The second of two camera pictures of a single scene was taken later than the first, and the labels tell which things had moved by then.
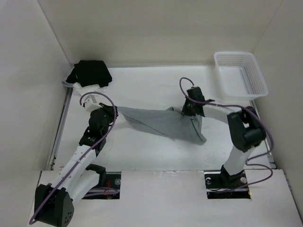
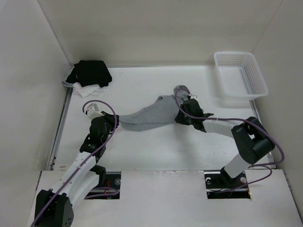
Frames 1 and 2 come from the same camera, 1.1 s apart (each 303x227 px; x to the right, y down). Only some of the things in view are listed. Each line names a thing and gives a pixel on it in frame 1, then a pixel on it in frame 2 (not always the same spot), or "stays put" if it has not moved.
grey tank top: [171, 123] to [162, 110]
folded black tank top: [90, 72] stays put
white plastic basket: [239, 76] stays put
